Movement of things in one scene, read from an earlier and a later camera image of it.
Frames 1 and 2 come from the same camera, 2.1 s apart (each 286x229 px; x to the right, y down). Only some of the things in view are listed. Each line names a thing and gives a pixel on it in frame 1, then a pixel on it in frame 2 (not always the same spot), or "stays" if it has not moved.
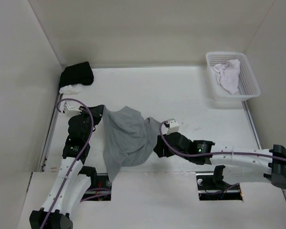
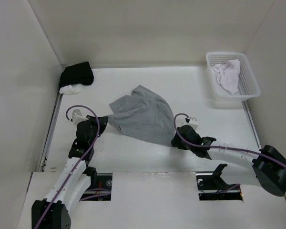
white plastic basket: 232,78 stays
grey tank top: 128,138 -> 145,115
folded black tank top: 80,74 stays
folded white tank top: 76,88 stays
